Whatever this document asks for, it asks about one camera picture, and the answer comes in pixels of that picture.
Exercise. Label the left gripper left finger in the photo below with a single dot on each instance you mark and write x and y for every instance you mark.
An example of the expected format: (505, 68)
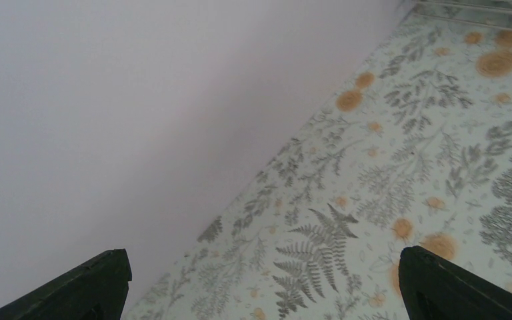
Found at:
(96, 289)

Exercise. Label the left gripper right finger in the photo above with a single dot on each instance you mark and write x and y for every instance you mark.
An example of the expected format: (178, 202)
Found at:
(435, 288)

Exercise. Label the floral table mat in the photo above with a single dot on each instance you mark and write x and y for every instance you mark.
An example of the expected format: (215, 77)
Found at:
(414, 149)

